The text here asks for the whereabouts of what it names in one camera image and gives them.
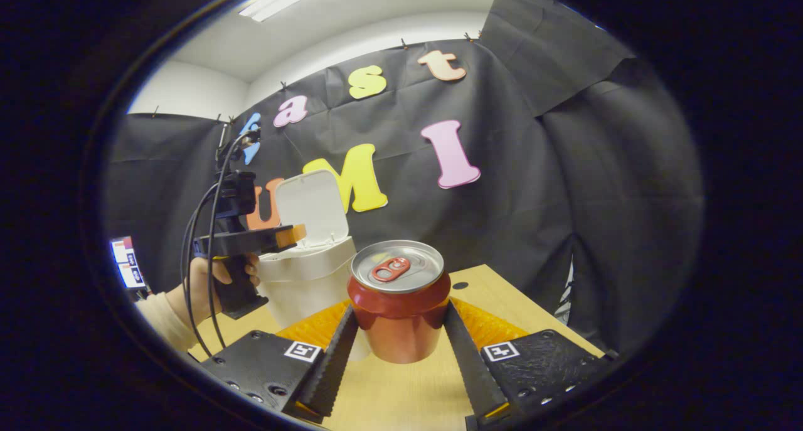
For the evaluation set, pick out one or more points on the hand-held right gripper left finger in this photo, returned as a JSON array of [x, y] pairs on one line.
[[335, 368]]

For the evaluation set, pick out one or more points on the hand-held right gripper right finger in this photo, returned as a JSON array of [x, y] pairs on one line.
[[473, 374]]

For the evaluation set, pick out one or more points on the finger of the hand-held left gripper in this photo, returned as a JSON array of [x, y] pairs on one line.
[[266, 239]]

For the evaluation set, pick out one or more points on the white desktop garbage bin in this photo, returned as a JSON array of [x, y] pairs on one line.
[[307, 280]]

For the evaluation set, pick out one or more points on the red pop can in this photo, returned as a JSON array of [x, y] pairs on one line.
[[398, 324]]

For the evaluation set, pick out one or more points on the wooden desktop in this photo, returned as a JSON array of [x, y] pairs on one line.
[[401, 393]]

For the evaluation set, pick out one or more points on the computer monitor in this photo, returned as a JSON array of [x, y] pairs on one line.
[[125, 261]]

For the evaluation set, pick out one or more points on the black backdrop cloth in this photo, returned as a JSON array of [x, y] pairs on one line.
[[564, 199]]

